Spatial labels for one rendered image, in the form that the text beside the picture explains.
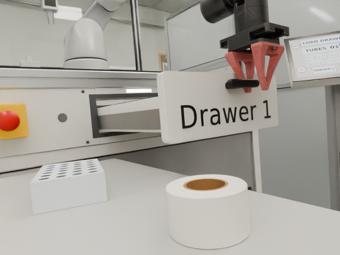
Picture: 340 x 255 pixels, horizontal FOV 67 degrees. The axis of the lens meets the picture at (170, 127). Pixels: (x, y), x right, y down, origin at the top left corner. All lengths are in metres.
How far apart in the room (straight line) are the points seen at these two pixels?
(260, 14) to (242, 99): 0.15
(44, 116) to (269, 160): 2.05
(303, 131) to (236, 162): 1.28
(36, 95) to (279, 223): 0.56
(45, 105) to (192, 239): 0.52
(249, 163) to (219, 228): 0.90
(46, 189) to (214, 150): 0.70
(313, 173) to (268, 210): 2.00
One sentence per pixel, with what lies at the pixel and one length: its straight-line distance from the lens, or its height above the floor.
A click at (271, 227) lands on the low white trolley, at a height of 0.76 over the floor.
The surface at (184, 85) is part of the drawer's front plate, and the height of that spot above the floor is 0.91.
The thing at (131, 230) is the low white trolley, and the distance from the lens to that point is 0.26.
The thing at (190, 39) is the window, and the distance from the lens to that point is 0.92.
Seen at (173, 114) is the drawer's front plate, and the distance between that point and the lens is 0.39.
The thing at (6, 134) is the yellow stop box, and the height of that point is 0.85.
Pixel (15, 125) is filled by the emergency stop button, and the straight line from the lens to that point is 0.59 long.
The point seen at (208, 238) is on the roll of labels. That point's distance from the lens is 0.21.
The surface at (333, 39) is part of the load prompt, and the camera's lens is 1.51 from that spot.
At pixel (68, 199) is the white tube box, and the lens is 0.34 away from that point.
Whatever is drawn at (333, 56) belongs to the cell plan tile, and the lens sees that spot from 1.42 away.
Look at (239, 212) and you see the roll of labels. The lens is 0.21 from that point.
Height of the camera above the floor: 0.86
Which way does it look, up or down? 3 degrees down
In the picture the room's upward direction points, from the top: 5 degrees counter-clockwise
